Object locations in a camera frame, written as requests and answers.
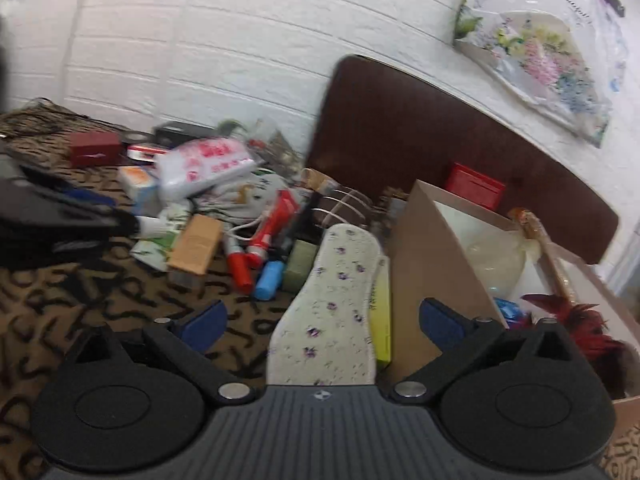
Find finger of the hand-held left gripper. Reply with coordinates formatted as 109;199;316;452
45;205;141;256
20;167;118;208

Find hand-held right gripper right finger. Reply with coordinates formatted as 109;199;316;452
387;297;586;405

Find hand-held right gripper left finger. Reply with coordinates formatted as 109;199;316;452
62;299;258;406

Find cardboard box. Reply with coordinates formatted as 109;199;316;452
387;179;640;456

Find white floral insole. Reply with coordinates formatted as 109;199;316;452
265;223;388;386

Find dark red box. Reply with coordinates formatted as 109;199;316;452
69;131;123;168

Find orange white small box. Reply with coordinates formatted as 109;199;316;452
118;166;161;213

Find yellow green box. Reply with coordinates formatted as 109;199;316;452
367;255;393;367

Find red cylinder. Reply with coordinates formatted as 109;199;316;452
223;235;253;295

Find white green leaf box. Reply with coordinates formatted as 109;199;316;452
131;202;193;271

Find leopard print blanket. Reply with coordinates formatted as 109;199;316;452
0;110;311;480

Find blue snack packet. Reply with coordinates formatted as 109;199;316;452
492;296;526;326

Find red white long packet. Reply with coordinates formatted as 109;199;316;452
127;144;168;163

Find blue tube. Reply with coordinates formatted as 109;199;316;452
254;260;286;301

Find tan box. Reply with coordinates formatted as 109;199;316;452
167;214;224;276

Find olive green box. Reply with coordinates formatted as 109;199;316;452
282;240;318;293

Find black box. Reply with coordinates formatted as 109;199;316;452
154;121;216;148

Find white red print packet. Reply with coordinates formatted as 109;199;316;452
154;137;258;200

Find red tube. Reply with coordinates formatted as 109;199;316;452
247;190;301;268

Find white printed cloth pouch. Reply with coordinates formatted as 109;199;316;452
197;172;291;226

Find red feather duster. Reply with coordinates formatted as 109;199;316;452
510;207;626;396

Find brown paper roll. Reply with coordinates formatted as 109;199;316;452
300;167;336;193

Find crumpled clear plastic packet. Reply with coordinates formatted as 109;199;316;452
215;117;303;176

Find dark brown wooden board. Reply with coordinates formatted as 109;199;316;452
305;54;621;266

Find floral plastic bag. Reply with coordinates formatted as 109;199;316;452
452;0;630;148

